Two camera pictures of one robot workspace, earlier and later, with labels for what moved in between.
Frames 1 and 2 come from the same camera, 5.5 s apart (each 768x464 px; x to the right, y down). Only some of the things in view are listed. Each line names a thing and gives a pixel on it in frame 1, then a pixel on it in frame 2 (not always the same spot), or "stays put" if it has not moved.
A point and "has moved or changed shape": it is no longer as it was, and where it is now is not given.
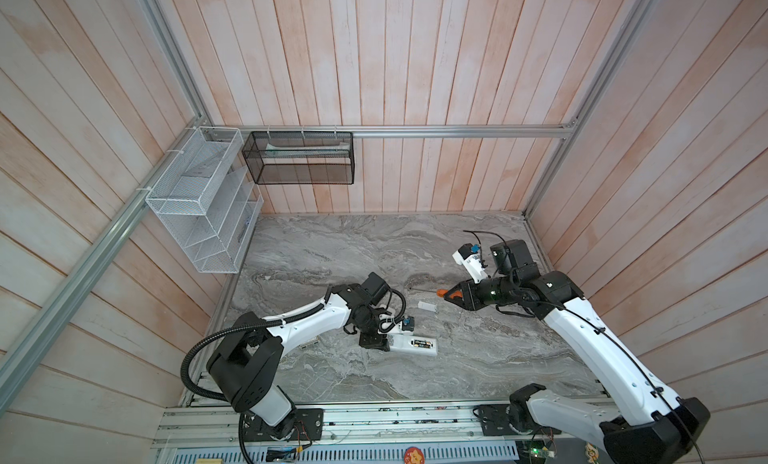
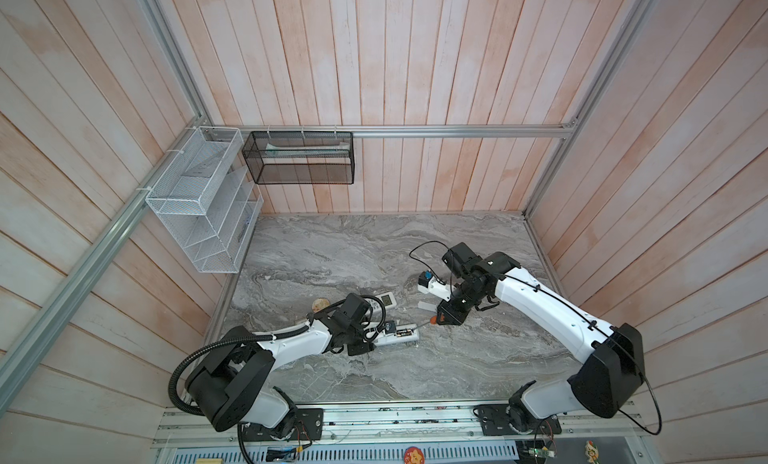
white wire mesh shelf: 209,200 stays put
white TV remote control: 412,343 has moved or changed shape
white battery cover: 427,306 stays put
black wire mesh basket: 300,157 stays put
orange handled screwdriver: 442,292 -> 433,320
